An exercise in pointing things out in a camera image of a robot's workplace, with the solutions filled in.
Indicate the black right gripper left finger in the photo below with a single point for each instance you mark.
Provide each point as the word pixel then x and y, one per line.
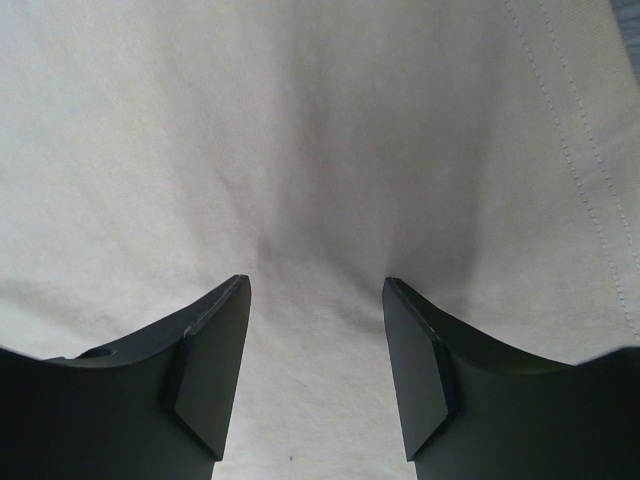
pixel 154 404

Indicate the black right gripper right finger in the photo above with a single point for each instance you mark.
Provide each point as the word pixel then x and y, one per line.
pixel 474 407

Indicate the beige t-shirt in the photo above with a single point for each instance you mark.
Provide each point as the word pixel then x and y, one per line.
pixel 485 152

